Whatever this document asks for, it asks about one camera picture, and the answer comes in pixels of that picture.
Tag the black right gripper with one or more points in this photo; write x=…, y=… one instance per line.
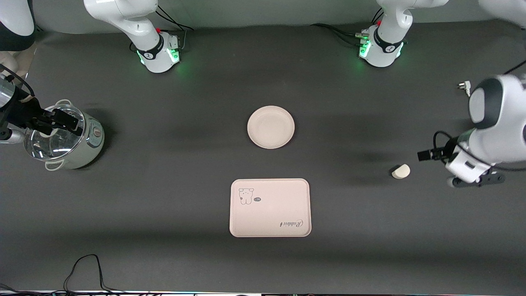
x=24, y=111

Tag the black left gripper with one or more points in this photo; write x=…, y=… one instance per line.
x=440, y=153

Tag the white steamed bun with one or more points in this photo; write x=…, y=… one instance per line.
x=402, y=171

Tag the round cream plate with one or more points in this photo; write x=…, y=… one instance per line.
x=271, y=127

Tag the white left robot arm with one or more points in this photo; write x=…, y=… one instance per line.
x=505, y=135

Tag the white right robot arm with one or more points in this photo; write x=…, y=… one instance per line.
x=135, y=24

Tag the cream tray with rabbit print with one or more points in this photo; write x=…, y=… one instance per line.
x=271, y=213

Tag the green electric cooking pot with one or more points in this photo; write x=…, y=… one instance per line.
x=88, y=148

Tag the beige background object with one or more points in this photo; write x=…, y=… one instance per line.
x=22, y=61

